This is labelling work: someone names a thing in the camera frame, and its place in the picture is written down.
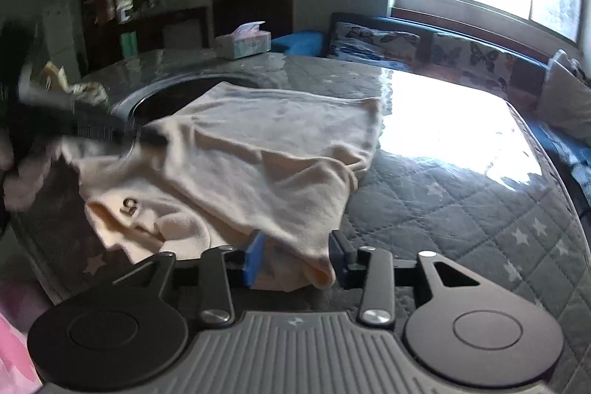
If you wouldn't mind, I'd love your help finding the cream beige garment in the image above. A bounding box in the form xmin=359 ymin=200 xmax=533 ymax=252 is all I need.
xmin=3 ymin=81 xmax=385 ymax=293

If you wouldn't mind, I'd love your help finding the floral fabric pouch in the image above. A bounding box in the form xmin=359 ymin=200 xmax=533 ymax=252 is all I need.
xmin=41 ymin=61 xmax=108 ymax=106

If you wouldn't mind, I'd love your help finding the grey quilted star tablecloth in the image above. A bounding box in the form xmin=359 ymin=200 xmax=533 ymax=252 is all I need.
xmin=14 ymin=50 xmax=590 ymax=393

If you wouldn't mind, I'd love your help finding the black round induction cooktop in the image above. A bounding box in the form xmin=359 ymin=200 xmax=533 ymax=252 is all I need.
xmin=113 ymin=73 xmax=270 ymax=125

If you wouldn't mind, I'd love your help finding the left butterfly cushion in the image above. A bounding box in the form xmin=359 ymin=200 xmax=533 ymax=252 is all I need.
xmin=327 ymin=22 xmax=421 ymax=72

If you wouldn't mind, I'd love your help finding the butterfly cushion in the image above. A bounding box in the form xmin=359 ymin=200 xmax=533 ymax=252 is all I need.
xmin=327 ymin=22 xmax=421 ymax=72
xmin=431 ymin=33 xmax=516 ymax=99

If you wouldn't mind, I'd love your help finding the blue sofa bench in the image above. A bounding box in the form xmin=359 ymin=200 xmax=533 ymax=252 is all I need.
xmin=271 ymin=13 xmax=590 ymax=215

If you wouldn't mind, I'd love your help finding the white tissue box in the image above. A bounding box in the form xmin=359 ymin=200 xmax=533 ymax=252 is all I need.
xmin=213 ymin=21 xmax=271 ymax=60

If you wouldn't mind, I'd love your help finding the pink patterned cloth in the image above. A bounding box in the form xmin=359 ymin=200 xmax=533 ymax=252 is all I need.
xmin=0 ymin=282 xmax=52 ymax=394

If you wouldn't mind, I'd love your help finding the right butterfly cushion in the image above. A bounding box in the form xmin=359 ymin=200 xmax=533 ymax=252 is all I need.
xmin=431 ymin=33 xmax=516 ymax=99

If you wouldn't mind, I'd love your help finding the plain grey pillow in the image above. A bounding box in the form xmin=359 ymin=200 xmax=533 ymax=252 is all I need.
xmin=536 ymin=49 xmax=591 ymax=145

